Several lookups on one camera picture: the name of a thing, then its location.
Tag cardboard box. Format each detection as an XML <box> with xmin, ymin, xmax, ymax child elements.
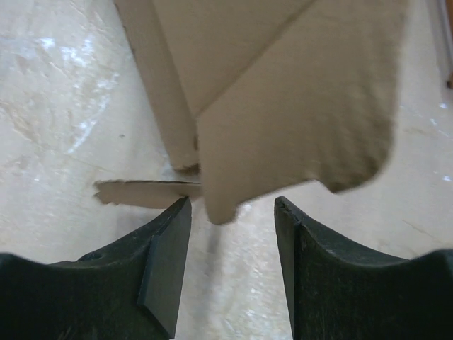
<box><xmin>96</xmin><ymin>1</ymin><xmax>410</xmax><ymax>225</ymax></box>

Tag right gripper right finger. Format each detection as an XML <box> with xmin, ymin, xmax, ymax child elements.
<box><xmin>274</xmin><ymin>196</ymin><xmax>452</xmax><ymax>339</ymax></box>

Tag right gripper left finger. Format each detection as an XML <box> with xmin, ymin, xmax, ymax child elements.
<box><xmin>1</xmin><ymin>198</ymin><xmax>192</xmax><ymax>339</ymax></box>

